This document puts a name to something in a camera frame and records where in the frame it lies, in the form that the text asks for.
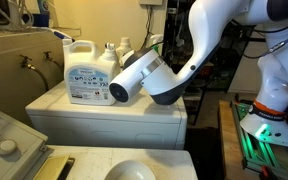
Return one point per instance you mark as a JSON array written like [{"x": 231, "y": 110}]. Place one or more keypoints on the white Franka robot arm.
[{"x": 204, "y": 33}]

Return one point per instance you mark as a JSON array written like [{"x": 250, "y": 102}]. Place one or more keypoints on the white front-load washing machine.
[{"x": 117, "y": 123}]

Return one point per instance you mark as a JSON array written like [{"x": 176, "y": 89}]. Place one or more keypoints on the white top-load laundry machine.
[{"x": 117, "y": 163}]

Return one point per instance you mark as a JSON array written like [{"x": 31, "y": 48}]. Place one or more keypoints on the white bowl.
[{"x": 130, "y": 171}]

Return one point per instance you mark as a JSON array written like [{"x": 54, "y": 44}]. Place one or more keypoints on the white round machine knob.
[{"x": 5, "y": 147}]

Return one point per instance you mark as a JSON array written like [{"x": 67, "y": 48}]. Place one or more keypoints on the green spray bottle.
[{"x": 155, "y": 49}]

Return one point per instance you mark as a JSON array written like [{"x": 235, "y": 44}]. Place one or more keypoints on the tall white plastic bottle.
[{"x": 124, "y": 48}]

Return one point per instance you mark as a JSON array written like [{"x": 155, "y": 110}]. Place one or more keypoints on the white trigger spray head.
[{"x": 110, "y": 48}]

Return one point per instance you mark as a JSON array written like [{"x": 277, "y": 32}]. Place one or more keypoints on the large white detergent jug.
[{"x": 87, "y": 80}]

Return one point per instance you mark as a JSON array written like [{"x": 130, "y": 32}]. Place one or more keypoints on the black metal rack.
[{"x": 227, "y": 66}]

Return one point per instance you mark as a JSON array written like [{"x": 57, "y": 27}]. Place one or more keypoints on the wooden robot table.
[{"x": 229, "y": 140}]

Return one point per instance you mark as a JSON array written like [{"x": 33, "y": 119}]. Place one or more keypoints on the blue and white pen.
[{"x": 59, "y": 34}]

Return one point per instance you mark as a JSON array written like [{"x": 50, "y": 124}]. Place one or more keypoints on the brass lint filter lid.
[{"x": 52, "y": 168}]

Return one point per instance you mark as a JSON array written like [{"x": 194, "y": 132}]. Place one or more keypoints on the orange table clamp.
[{"x": 265, "y": 171}]

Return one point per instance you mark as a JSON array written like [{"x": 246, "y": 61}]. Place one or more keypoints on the dark wall faucet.
[
  {"x": 25, "y": 62},
  {"x": 48, "y": 56}
]

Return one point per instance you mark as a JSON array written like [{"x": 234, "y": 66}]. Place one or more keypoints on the green-lit aluminium base frame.
[{"x": 274, "y": 156}]

